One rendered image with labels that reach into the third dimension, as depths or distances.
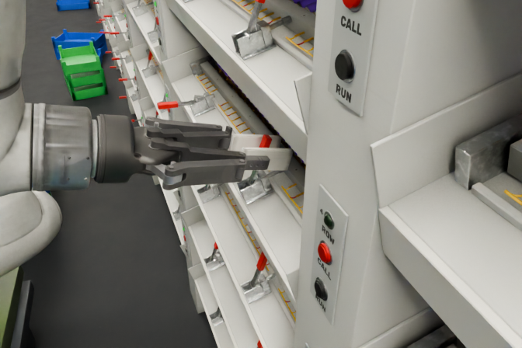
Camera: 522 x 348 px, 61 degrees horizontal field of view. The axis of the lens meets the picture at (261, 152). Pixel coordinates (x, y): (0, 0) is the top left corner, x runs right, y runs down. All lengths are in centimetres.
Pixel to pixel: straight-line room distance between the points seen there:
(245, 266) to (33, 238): 57
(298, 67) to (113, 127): 20
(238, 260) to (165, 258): 83
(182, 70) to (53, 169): 53
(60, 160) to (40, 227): 71
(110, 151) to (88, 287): 114
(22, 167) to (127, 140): 10
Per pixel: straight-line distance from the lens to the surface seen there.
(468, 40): 26
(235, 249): 81
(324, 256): 36
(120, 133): 48
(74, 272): 165
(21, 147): 46
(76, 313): 153
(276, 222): 55
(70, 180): 48
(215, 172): 49
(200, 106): 80
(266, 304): 72
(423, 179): 29
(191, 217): 116
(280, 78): 43
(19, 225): 114
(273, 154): 55
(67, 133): 47
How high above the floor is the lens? 113
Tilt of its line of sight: 33 degrees down
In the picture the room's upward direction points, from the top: straight up
